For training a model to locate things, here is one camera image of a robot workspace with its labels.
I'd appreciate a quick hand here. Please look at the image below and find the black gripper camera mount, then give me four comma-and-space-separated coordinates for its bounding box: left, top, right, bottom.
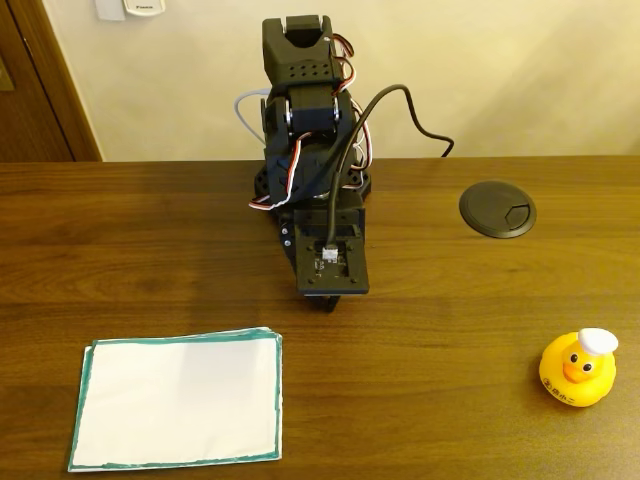
293, 206, 373, 297

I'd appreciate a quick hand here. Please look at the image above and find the black round desk grommet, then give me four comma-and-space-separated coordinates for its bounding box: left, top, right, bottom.
458, 179, 538, 240

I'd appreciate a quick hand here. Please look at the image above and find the white wall control panel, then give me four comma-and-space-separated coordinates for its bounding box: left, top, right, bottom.
122, 0, 167, 17

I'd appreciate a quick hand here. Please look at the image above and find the brown wooden door frame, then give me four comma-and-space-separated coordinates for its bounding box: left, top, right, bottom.
8, 0, 104, 163

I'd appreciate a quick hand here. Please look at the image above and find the white usb cable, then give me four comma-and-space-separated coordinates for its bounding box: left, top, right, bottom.
233, 87, 272, 147

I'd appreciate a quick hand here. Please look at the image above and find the white wall plate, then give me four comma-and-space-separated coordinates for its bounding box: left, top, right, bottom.
94, 0, 127, 22

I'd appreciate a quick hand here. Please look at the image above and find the black camera cable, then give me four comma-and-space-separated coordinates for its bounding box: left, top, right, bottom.
324, 83, 455, 259

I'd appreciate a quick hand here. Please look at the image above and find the yellow rubber duck toy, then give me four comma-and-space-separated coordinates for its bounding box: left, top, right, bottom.
538, 327, 620, 409

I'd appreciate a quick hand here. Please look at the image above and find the red white black servo wire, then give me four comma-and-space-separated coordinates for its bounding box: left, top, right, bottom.
248, 130, 315, 211

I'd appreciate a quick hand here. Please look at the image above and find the brown wooden door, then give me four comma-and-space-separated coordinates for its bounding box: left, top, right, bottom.
0, 0, 76, 163

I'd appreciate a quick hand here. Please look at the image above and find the white paper with green border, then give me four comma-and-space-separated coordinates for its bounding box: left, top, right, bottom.
67, 327, 285, 473

